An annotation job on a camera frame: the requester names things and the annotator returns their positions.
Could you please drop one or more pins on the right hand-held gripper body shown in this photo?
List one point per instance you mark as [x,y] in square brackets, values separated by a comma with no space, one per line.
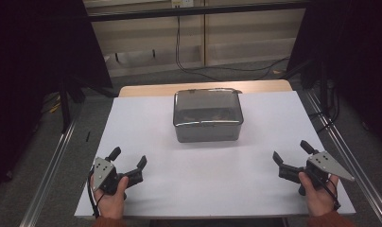
[324,164]

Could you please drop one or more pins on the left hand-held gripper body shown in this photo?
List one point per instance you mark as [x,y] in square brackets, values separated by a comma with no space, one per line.
[104,171]

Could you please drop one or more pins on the person's left hand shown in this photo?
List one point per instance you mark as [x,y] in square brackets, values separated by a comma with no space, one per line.
[112,205]

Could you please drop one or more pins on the person's right hand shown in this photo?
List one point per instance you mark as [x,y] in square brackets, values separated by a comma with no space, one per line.
[320,200]

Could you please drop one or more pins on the small black stick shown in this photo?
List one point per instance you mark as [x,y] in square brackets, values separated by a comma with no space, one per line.
[88,136]

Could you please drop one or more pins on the black metal stand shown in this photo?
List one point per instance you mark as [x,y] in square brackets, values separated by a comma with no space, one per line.
[65,104]

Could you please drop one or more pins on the wooden table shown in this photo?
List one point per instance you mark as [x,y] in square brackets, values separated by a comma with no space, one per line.
[148,90]

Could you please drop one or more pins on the yellow floor item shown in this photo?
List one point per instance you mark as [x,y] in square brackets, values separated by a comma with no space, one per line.
[55,108]

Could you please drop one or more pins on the white table mat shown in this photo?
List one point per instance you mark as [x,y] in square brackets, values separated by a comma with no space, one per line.
[211,176]

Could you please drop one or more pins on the black curtain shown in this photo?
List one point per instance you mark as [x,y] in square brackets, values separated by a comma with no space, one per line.
[38,78]
[353,47]

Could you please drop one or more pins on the black horizontal bar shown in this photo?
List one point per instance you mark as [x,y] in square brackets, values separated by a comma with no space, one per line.
[195,10]

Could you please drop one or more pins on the aluminium rail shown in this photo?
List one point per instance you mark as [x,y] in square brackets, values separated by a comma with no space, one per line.
[353,157]
[50,176]

